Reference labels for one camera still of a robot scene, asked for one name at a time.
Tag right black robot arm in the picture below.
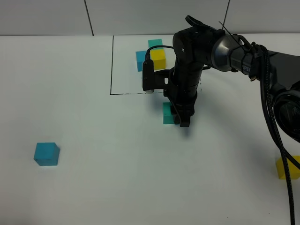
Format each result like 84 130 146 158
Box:
167 16 300 141

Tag template green block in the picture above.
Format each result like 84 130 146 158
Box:
148 39 163 48

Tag template yellow block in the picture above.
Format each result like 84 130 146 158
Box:
150 49 166 70

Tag right arm black cables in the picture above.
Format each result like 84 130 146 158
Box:
248 42 300 225

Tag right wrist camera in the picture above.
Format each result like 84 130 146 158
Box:
142 60 154 94

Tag template blue block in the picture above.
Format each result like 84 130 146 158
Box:
135 51 147 72

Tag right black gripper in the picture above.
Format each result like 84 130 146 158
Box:
164 67 198 127

